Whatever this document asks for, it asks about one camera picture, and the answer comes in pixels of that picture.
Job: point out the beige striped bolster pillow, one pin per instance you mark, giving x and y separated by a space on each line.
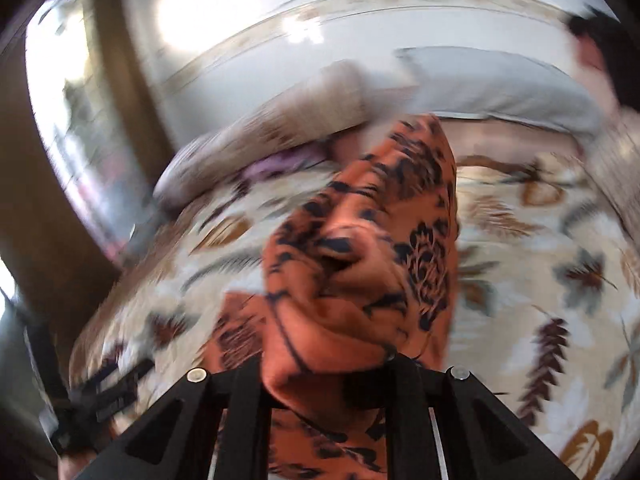
620 170
280 120

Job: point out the purple cloth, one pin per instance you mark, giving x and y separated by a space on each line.
280 162

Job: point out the wooden window frame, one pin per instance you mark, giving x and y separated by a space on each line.
55 200

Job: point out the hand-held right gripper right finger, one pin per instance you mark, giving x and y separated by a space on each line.
406 395

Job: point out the dark blurred object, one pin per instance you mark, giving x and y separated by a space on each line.
597 45

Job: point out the leaf print blanket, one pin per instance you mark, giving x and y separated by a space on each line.
540 270

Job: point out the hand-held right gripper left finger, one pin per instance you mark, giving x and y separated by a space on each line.
245 392

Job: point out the grey pillow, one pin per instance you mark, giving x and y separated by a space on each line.
495 85

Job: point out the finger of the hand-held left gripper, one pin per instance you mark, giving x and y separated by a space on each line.
117 406
122 375

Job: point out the orange floral garment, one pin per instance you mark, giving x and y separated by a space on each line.
370 260

